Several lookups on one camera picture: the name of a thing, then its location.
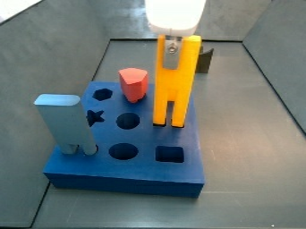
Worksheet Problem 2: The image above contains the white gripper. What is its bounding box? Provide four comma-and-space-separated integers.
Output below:
145, 0, 208, 70

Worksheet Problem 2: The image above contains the long yellow double-square block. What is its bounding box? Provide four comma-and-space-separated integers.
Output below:
153, 35, 202, 127

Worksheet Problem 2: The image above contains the light blue double-round block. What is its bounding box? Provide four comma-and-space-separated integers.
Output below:
34, 94, 97, 155

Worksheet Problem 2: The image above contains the blue shape-sorter board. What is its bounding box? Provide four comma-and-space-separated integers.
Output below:
43, 81, 205, 198

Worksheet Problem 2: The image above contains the black curved stand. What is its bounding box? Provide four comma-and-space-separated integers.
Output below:
197, 48, 214, 73

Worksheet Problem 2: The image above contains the red pentagon block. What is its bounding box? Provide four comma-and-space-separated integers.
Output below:
119, 68, 149, 103

